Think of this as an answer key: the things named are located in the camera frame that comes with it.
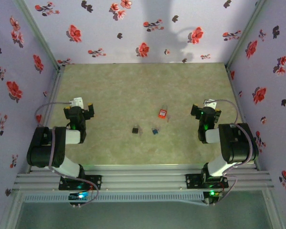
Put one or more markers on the red padlock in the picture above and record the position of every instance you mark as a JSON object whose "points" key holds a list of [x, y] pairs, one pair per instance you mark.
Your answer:
{"points": [[162, 114]]}

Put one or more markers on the blue padlock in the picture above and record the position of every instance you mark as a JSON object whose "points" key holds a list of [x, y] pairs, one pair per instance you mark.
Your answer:
{"points": [[154, 131]]}

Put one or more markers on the black padlock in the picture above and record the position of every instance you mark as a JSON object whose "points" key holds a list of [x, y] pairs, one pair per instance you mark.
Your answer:
{"points": [[135, 130]]}

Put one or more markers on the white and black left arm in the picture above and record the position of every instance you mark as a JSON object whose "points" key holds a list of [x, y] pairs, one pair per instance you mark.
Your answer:
{"points": [[45, 148]]}

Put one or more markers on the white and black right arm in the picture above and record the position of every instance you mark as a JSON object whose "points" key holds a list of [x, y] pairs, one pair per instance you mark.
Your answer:
{"points": [[236, 143]]}

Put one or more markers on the circuit board with LED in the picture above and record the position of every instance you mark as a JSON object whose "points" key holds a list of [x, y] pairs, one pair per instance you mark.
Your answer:
{"points": [[83, 196], [213, 193]]}

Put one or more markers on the aluminium side rail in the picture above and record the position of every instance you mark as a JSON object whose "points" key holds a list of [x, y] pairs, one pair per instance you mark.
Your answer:
{"points": [[236, 95], [53, 95]]}

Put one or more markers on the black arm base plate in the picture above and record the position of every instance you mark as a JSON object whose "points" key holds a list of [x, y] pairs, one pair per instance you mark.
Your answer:
{"points": [[191, 181], [97, 181]]}

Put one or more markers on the grey corner post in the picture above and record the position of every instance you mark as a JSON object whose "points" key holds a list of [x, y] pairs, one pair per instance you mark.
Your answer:
{"points": [[244, 35], [41, 35]]}

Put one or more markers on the aluminium front rail beam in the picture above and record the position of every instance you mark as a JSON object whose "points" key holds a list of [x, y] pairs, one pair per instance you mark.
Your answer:
{"points": [[145, 176]]}

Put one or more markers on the grey frame leg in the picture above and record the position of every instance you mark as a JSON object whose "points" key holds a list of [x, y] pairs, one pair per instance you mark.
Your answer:
{"points": [[12, 210], [272, 210]]}

